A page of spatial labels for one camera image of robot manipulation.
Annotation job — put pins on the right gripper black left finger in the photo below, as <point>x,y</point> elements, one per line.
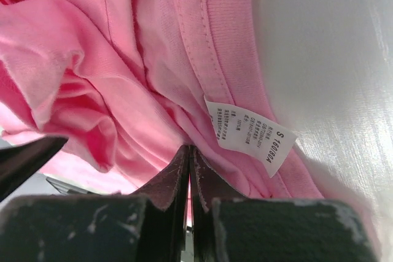
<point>147,225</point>

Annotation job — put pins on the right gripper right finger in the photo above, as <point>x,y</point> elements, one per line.
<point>228,226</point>

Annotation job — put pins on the pink t shirt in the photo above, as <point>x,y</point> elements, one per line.
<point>128,81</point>

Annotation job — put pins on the white garment size label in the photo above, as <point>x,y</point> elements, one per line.
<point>240,130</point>

